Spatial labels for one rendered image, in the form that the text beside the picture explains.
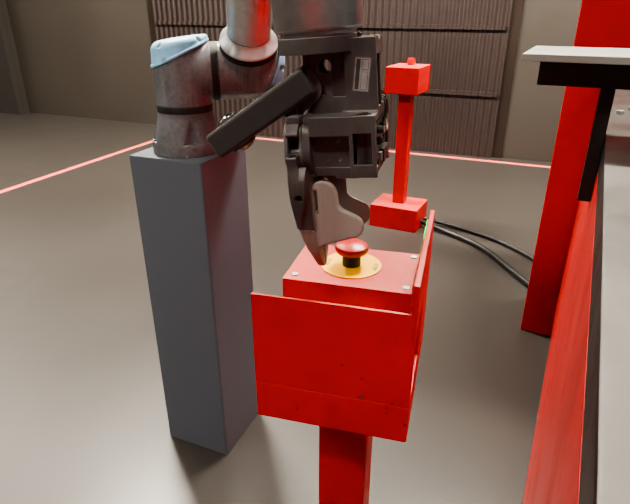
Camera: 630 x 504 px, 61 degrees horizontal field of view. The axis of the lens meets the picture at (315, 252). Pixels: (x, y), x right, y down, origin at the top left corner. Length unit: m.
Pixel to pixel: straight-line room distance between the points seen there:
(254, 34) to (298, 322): 0.69
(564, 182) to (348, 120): 1.46
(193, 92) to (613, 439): 1.00
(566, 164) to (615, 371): 1.52
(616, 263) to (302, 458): 1.12
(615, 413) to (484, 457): 1.24
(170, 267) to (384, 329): 0.82
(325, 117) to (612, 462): 0.31
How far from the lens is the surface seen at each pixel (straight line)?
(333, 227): 0.50
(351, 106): 0.47
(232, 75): 1.15
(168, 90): 1.16
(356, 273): 0.62
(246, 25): 1.08
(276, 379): 0.57
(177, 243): 1.22
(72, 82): 6.19
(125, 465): 1.55
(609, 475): 0.29
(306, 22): 0.45
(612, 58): 0.86
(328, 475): 0.75
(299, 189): 0.47
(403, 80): 2.64
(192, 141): 1.17
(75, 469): 1.58
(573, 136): 1.83
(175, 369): 1.42
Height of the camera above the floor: 1.06
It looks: 25 degrees down
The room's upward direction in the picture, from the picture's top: straight up
